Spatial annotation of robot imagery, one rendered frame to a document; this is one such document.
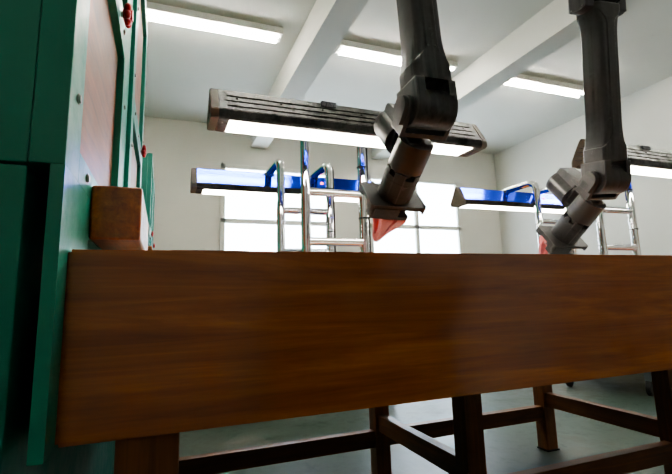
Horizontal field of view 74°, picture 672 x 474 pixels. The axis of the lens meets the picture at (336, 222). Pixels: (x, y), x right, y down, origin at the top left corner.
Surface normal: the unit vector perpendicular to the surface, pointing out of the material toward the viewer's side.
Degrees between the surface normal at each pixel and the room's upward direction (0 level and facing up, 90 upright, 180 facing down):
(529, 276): 90
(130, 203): 90
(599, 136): 86
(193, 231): 90
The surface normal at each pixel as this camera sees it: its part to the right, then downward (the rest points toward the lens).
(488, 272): 0.36, -0.16
